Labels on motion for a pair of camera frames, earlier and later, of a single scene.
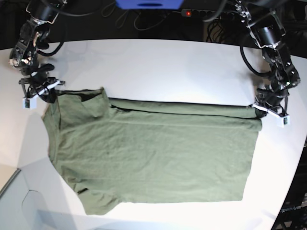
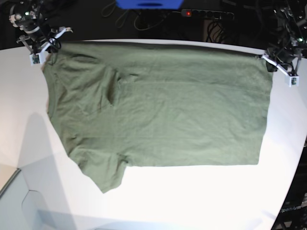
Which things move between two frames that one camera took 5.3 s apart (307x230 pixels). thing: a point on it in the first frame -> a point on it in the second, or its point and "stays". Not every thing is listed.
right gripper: x=274 y=102 -> x=285 y=60
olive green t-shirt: x=119 y=151 -> x=117 y=106
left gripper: x=37 y=81 -> x=40 y=40
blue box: x=149 y=4 stays
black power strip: x=210 y=14 stays
